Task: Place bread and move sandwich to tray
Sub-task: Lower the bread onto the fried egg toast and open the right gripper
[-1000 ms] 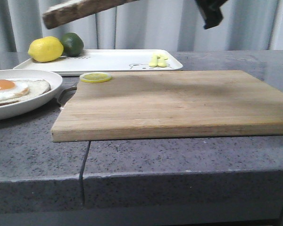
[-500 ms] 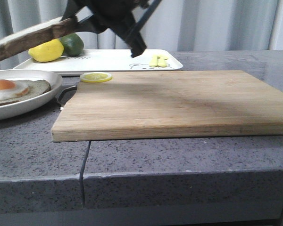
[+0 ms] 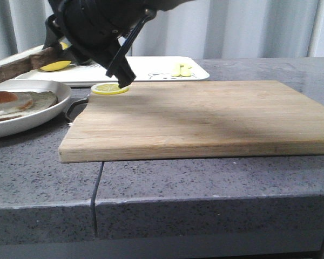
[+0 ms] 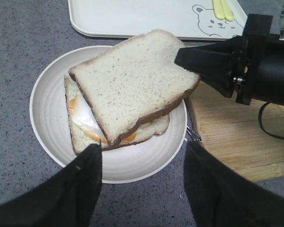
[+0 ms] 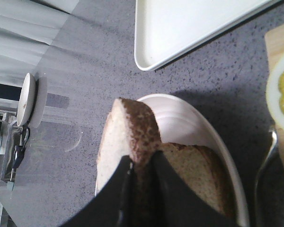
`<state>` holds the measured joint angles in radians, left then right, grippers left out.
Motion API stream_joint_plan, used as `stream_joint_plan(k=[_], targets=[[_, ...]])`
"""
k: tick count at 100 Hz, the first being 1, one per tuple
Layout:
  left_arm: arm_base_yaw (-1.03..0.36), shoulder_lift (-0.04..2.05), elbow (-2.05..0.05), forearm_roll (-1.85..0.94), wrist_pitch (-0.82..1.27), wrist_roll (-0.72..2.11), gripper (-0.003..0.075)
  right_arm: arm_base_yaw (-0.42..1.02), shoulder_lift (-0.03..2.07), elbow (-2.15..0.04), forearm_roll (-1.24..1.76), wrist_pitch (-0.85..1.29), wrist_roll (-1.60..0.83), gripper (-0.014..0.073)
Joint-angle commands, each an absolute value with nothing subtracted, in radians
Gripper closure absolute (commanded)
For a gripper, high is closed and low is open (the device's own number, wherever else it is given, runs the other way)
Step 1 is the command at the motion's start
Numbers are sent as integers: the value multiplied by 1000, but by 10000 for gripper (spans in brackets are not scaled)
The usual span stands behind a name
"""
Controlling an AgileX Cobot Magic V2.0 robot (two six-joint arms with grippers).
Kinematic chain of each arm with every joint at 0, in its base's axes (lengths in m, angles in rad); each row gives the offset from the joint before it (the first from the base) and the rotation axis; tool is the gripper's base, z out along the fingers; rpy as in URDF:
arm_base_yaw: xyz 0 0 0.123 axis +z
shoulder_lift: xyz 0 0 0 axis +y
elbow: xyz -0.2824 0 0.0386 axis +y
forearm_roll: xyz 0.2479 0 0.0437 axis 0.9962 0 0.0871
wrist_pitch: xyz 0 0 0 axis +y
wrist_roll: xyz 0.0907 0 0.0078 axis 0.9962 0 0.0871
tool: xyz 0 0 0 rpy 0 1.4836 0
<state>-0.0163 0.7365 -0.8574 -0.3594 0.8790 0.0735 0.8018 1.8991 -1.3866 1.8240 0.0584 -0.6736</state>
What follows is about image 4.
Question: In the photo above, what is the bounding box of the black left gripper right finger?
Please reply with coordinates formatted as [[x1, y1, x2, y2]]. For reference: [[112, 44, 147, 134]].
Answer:
[[184, 141, 284, 227]]

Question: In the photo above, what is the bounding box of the white round plate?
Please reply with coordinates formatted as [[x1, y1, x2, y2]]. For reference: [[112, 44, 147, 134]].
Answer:
[[29, 45, 187, 184]]

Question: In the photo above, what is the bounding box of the black cable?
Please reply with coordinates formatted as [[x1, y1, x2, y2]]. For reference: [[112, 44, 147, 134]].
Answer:
[[258, 102, 284, 141]]

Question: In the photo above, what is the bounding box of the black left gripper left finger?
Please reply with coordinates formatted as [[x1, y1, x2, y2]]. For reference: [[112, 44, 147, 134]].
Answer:
[[0, 144, 102, 227]]

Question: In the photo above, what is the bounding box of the fried egg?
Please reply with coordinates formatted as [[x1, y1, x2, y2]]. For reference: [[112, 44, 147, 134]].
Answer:
[[69, 94, 138, 144]]

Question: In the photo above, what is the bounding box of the metal board handle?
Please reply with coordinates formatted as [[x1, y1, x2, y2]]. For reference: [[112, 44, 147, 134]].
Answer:
[[186, 105, 202, 143]]

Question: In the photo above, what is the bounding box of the white bread slice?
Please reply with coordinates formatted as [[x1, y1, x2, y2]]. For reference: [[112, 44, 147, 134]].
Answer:
[[69, 29, 200, 147]]

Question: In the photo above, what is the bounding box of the wooden cutting board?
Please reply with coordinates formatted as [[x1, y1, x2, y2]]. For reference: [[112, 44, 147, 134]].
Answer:
[[186, 82, 284, 182]]

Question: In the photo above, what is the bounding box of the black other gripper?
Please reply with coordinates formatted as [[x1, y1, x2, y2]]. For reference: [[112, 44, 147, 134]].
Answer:
[[175, 14, 284, 105]]

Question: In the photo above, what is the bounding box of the bottom bread slice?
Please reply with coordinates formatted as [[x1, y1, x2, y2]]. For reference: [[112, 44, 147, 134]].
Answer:
[[64, 75, 170, 154]]

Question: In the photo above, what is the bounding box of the white bear tray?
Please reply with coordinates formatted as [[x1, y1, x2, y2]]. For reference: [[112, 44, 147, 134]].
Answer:
[[68, 0, 247, 41]]

